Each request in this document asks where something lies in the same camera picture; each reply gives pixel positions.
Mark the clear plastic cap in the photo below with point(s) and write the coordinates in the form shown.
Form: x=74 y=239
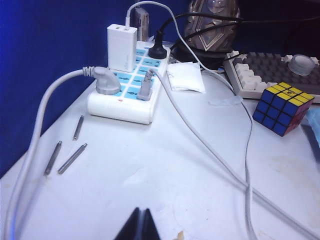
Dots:
x=301 y=63

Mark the grey power adapter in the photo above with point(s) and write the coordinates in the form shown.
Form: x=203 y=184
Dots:
x=142 y=25

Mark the white power strip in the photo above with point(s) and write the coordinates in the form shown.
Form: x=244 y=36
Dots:
x=120 y=110

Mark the silver figurine statue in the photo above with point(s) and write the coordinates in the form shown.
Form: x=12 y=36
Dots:
x=212 y=37

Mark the Rubik's cube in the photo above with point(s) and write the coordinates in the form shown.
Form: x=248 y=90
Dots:
x=277 y=110

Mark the metal standoff rod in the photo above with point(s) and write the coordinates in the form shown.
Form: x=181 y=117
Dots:
x=72 y=158
x=78 y=128
x=53 y=158

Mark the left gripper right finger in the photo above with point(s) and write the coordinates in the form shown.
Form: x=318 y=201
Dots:
x=150 y=227

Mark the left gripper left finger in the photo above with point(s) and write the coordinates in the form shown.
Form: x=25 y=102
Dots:
x=131 y=227

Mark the white paper sachet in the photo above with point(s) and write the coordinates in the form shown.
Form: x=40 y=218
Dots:
x=186 y=77

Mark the grey and white keyboard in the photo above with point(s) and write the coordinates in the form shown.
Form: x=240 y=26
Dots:
x=272 y=67

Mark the white USB charger block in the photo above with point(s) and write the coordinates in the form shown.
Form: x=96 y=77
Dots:
x=120 y=47

